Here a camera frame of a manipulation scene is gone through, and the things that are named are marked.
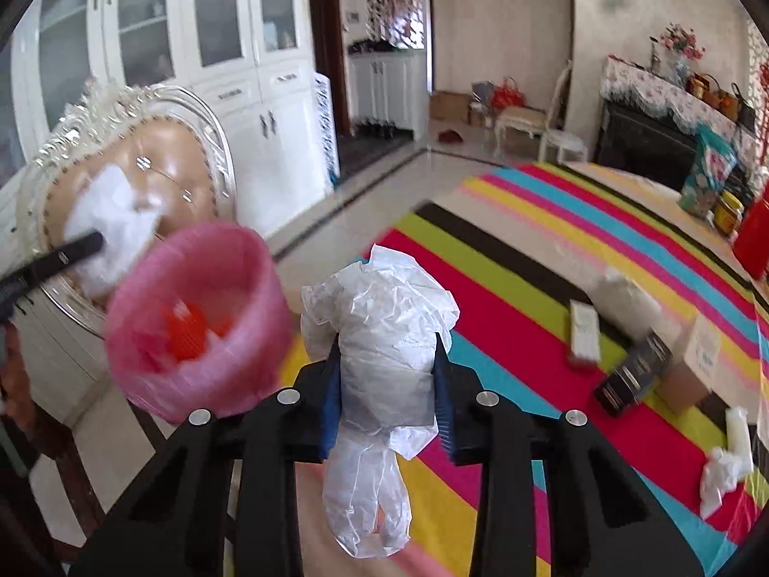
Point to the black Dormi box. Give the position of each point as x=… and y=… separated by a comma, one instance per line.
x=635, y=375

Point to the small white carton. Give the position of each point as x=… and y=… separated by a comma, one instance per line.
x=584, y=337

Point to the white plastic bag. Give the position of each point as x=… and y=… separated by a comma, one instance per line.
x=387, y=317

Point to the tan cardboard box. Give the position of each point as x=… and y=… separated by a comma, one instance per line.
x=689, y=377

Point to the white carved screen panel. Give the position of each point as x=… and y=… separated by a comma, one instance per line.
x=396, y=12

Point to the white shoe cabinet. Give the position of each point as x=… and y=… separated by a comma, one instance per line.
x=391, y=87

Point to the orange foam fruit net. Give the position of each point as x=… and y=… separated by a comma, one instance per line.
x=190, y=333

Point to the person's left hand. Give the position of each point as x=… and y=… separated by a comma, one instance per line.
x=19, y=405

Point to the white tissue wad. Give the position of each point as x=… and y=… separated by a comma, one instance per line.
x=110, y=206

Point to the white glass door cabinet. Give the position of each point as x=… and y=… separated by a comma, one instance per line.
x=249, y=60

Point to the pink lined trash bin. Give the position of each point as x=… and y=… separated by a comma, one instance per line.
x=227, y=270

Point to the cream side chair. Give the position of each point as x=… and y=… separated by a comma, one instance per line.
x=531, y=121

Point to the green snack bag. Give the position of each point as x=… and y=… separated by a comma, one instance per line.
x=714, y=160

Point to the brown cardboard box floor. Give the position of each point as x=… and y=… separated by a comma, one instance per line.
x=449, y=106

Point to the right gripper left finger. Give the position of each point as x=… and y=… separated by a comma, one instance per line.
x=223, y=490

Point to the dark doormat rug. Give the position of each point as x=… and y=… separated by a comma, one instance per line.
x=358, y=153

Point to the woven basket on piano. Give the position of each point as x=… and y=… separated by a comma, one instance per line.
x=707, y=89

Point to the floral lace piano cover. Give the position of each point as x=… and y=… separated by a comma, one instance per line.
x=624, y=83

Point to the yellow lid jar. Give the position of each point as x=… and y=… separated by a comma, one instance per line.
x=727, y=214

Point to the white tissue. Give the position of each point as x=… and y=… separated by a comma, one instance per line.
x=721, y=474

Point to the black handbag on piano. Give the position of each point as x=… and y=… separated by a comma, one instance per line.
x=746, y=115

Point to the black piano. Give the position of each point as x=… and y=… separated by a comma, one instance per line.
x=635, y=143

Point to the pink flower bouquet vase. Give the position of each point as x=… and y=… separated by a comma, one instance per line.
x=684, y=52

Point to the white lattice panel heater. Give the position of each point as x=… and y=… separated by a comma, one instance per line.
x=326, y=123

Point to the dark red slippers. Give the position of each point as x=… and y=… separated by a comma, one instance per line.
x=450, y=137

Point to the red gift bag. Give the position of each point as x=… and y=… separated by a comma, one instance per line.
x=507, y=95

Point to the red thermos jug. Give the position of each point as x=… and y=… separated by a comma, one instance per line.
x=751, y=246

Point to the white round stool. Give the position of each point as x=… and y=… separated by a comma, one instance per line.
x=563, y=142

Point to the ornate tan leather chair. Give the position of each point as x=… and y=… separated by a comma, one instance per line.
x=133, y=163

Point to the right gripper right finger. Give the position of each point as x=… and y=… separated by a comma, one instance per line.
x=604, y=521

